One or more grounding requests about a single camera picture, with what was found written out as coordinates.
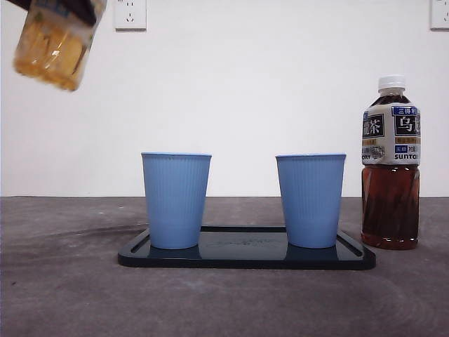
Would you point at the white wall socket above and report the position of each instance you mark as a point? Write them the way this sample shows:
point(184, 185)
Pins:
point(440, 14)
point(130, 14)

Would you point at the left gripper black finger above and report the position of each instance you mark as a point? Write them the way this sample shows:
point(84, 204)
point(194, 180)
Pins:
point(85, 10)
point(22, 3)

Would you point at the jasmine oolong tea bottle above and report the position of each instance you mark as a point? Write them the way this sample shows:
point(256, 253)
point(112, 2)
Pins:
point(49, 56)

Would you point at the dark rectangular tray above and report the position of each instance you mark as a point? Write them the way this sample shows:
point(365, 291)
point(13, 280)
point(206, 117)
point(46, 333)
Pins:
point(242, 254)

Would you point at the blue ribbed plastic cup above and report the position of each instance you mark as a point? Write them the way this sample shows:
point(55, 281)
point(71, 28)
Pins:
point(175, 203)
point(310, 203)

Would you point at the dark oolong tea bottle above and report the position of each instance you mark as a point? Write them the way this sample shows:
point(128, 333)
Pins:
point(389, 203)

